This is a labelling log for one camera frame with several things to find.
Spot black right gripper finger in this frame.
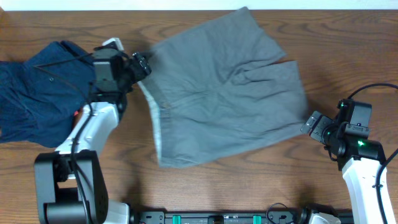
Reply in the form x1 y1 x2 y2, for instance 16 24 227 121
309 115 333 142
300 111 322 134

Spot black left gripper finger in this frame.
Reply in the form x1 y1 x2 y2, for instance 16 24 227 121
132 52 152 77
129 59 145 83

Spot grey shorts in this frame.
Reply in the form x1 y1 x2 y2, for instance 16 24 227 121
139 7 308 168

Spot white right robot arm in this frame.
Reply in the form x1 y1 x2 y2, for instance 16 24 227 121
301 99 396 223

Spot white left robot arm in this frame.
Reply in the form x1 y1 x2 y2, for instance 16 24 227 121
34 44 151 223

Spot navy blue folded shorts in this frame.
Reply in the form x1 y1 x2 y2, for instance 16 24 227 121
1 40 96 147

